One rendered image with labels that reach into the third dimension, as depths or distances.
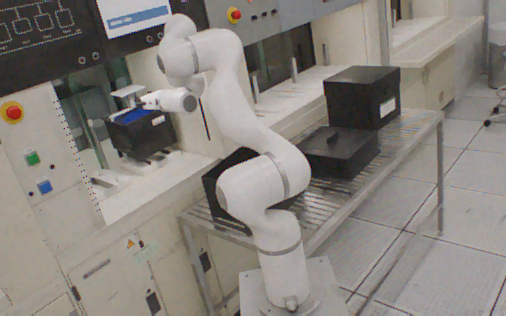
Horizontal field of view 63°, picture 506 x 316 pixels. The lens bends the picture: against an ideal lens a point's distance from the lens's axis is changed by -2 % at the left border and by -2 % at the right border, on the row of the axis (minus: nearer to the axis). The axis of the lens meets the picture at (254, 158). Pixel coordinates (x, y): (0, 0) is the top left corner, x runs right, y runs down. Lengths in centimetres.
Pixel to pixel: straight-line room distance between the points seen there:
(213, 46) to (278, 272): 60
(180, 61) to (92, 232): 74
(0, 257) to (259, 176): 86
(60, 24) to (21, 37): 12
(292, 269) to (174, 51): 62
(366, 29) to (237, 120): 198
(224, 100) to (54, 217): 73
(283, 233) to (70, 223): 78
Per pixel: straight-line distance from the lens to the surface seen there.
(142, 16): 160
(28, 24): 142
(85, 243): 157
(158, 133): 188
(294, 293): 114
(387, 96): 218
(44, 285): 156
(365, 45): 292
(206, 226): 159
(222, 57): 111
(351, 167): 169
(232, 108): 102
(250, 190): 94
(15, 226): 146
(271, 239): 103
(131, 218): 163
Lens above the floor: 159
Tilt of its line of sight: 24 degrees down
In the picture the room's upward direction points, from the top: 12 degrees counter-clockwise
